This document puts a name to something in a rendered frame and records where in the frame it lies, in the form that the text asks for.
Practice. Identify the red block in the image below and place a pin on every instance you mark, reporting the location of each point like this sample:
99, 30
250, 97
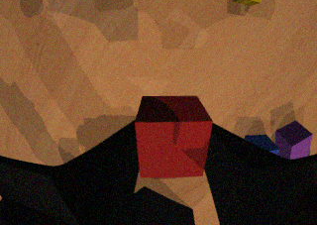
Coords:
173, 136

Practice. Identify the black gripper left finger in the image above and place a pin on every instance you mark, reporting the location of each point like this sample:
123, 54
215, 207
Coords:
96, 188

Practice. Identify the purple cube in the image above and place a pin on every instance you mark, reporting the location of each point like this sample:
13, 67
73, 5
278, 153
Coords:
293, 141

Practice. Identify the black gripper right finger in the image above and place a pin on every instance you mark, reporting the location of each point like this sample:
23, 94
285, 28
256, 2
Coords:
250, 185

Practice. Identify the blue block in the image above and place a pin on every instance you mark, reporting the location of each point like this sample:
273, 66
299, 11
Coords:
264, 142

